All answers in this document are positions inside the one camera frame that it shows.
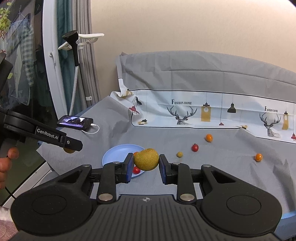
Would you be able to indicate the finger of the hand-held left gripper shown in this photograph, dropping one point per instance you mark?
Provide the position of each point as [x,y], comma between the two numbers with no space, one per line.
[46,134]
[4,78]

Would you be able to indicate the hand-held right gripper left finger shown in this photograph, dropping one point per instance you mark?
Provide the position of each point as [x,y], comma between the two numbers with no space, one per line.
[129,169]

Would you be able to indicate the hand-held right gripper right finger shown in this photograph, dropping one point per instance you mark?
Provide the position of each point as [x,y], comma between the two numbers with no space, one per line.
[162,171]

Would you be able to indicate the red cherry tomato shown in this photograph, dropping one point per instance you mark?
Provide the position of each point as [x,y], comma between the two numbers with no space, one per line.
[137,170]
[195,147]

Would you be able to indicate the yellow-green jujube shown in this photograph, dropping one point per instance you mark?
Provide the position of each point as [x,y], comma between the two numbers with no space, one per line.
[179,154]
[146,160]
[69,151]

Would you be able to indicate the blue plate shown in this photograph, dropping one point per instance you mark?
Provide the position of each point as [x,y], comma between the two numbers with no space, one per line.
[115,155]

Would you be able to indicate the person's left hand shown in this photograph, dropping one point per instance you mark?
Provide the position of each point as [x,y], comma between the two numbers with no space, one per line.
[4,171]

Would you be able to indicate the black smartphone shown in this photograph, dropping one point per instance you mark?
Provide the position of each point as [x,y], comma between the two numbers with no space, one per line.
[74,121]

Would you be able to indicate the checked shirt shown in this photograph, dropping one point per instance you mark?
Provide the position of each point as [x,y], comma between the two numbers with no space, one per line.
[26,46]

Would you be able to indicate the green plant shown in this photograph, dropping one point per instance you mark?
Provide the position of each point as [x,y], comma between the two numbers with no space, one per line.
[4,23]

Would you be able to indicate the white plastic clip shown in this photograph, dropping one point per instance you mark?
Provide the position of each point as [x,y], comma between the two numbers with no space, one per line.
[89,97]

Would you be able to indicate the small orange kumquat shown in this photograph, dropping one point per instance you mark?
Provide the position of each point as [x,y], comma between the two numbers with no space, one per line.
[209,138]
[259,157]

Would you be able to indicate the deer printed cloth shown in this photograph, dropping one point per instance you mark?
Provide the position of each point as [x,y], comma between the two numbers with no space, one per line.
[161,111]

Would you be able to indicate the grey bed sheet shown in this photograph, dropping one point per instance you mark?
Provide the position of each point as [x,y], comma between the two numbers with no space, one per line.
[231,148]

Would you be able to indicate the grey curtain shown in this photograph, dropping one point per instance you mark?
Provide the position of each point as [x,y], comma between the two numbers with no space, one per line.
[87,69]

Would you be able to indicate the pink fuzzy cloth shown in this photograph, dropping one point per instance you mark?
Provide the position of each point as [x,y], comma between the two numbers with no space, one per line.
[5,227]

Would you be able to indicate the teal curtain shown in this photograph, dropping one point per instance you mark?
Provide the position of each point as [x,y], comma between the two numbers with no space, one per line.
[63,16]

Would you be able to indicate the white steamer hanger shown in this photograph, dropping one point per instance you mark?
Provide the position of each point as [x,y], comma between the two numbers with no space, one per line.
[90,36]

